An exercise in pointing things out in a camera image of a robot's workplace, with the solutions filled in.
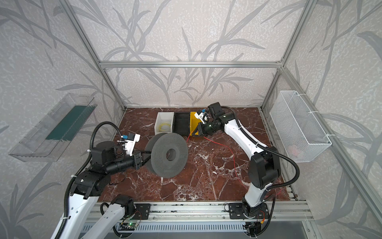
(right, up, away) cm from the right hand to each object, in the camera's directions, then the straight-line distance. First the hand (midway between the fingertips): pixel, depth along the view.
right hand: (194, 129), depth 80 cm
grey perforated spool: (-10, -10, -16) cm, 21 cm away
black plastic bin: (-11, +2, +30) cm, 32 cm away
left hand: (-16, -8, -16) cm, 24 cm away
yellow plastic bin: (-1, +4, +22) cm, 23 cm away
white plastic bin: (-25, +7, +31) cm, 41 cm away
